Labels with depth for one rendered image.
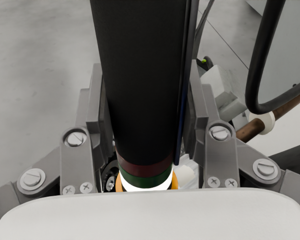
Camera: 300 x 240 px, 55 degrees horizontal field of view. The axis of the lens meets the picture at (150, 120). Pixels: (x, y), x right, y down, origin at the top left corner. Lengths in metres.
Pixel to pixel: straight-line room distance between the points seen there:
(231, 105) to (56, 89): 1.94
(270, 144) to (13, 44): 2.75
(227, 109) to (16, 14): 3.11
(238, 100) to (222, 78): 0.06
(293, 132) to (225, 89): 0.15
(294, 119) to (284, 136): 0.04
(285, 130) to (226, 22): 2.63
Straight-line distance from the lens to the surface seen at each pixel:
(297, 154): 0.32
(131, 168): 0.16
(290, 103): 0.32
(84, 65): 2.60
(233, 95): 0.62
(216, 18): 3.20
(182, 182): 0.23
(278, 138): 0.59
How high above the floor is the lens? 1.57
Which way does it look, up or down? 49 degrees down
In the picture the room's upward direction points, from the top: 1 degrees counter-clockwise
